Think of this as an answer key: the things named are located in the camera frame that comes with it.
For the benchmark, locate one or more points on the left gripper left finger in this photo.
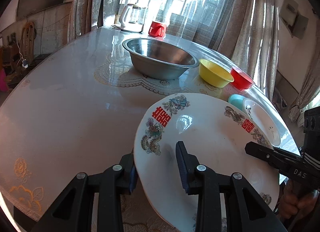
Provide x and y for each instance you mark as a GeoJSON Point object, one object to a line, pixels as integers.
{"type": "Point", "coordinates": [72, 210]}

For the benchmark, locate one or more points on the red plastic bowl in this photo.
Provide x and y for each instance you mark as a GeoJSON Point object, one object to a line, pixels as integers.
{"type": "Point", "coordinates": [241, 79]}

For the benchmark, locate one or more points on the red mug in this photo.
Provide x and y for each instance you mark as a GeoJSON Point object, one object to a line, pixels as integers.
{"type": "Point", "coordinates": [157, 29]}

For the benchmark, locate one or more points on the left patterned curtain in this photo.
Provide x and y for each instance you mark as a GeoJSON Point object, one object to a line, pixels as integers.
{"type": "Point", "coordinates": [88, 15]}

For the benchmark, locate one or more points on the stainless steel basin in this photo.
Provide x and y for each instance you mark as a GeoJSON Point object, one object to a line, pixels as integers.
{"type": "Point", "coordinates": [158, 59]}

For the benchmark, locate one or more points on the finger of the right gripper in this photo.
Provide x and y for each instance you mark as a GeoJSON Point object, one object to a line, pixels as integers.
{"type": "Point", "coordinates": [280, 159]}

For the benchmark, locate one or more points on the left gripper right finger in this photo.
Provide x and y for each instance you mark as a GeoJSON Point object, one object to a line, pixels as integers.
{"type": "Point", "coordinates": [245, 208]}

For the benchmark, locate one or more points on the wooden chair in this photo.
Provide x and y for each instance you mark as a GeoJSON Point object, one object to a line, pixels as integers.
{"type": "Point", "coordinates": [27, 41]}

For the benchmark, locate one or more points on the white rose deep plate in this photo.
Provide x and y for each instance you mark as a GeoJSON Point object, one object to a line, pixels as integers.
{"type": "Point", "coordinates": [262, 119]}

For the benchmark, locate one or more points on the wall electrical box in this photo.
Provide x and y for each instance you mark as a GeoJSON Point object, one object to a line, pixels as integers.
{"type": "Point", "coordinates": [292, 18]}

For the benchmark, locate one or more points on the patterned curtain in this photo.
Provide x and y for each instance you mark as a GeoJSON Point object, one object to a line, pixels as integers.
{"type": "Point", "coordinates": [250, 40]}
{"type": "Point", "coordinates": [88, 15]}

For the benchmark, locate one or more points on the white power strip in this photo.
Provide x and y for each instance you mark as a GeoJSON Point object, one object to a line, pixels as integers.
{"type": "Point", "coordinates": [24, 64]}

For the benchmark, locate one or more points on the large white dragon plate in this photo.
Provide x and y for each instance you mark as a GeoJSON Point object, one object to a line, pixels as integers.
{"type": "Point", "coordinates": [211, 129]}

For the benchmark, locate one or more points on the person's right hand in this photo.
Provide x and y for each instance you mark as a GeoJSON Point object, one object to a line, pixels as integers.
{"type": "Point", "coordinates": [290, 205]}

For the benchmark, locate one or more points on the teal plastic plate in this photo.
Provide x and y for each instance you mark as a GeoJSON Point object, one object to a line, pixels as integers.
{"type": "Point", "coordinates": [237, 101]}

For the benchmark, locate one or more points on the white glass electric kettle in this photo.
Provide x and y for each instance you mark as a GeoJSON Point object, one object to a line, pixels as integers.
{"type": "Point", "coordinates": [132, 18]}

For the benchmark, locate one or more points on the right patterned curtain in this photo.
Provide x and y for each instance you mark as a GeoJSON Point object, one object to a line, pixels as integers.
{"type": "Point", "coordinates": [250, 40]}

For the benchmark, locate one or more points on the yellow plastic bowl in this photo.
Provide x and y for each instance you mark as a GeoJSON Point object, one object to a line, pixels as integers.
{"type": "Point", "coordinates": [214, 74]}

